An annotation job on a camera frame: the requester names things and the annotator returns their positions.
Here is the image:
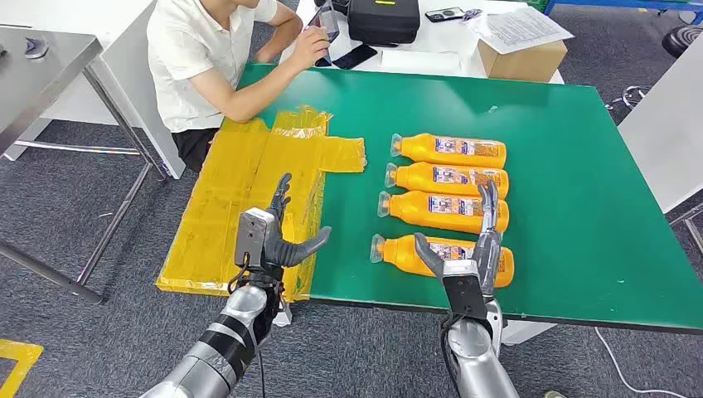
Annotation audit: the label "white floor cable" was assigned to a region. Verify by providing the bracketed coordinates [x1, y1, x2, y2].
[594, 328, 687, 398]

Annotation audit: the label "smartphone in dark case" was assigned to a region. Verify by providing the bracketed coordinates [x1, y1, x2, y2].
[424, 6, 466, 23]

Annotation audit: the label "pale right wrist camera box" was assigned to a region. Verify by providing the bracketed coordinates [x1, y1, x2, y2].
[440, 260, 491, 323]

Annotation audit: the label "metal furniture legs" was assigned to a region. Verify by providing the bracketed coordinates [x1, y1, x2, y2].
[670, 201, 703, 255]

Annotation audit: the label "black round stool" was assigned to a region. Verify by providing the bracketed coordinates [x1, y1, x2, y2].
[662, 24, 703, 60]

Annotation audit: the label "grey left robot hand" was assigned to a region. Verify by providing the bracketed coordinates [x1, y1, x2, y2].
[262, 172, 333, 271]

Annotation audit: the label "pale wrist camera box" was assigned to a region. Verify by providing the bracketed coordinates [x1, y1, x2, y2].
[440, 260, 491, 323]
[234, 207, 277, 269]

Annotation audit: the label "person's right hand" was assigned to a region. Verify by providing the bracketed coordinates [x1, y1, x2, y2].
[288, 24, 332, 72]

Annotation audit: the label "white board panel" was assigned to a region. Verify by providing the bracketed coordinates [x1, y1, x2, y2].
[618, 32, 703, 216]

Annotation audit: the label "black smartphone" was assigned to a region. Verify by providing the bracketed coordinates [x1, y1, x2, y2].
[332, 43, 379, 70]

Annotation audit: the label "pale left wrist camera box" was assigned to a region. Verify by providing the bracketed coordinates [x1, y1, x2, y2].
[234, 207, 277, 269]

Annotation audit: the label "yellow taped cardboard mat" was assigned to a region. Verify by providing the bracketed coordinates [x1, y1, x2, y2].
[155, 107, 368, 303]

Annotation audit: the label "black tablet on stand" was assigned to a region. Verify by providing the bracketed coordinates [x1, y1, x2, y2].
[306, 2, 342, 68]

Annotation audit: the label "printed paper sheet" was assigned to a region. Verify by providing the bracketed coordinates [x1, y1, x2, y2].
[467, 6, 575, 55]

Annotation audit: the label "brown cardboard box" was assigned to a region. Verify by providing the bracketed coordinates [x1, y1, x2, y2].
[476, 38, 569, 84]

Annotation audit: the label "white table foot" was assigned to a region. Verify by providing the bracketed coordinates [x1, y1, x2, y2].
[501, 320, 557, 347]
[273, 298, 293, 329]

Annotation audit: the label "steel table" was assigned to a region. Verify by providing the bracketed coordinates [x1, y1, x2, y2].
[0, 24, 168, 306]

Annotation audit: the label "black carry case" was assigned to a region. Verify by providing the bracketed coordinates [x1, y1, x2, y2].
[347, 0, 421, 46]

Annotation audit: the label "black device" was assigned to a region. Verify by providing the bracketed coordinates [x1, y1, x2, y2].
[313, 0, 351, 16]

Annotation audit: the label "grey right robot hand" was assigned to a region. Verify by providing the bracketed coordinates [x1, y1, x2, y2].
[413, 180, 503, 302]

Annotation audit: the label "orange detergent bottle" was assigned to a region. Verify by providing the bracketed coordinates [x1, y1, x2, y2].
[377, 190, 510, 235]
[369, 233, 516, 289]
[384, 161, 510, 200]
[390, 133, 507, 170]

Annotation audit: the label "blue shelf frame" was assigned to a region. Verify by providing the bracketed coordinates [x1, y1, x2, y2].
[541, 0, 703, 26]

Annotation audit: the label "person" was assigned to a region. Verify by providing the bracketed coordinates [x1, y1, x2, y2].
[146, 0, 332, 174]

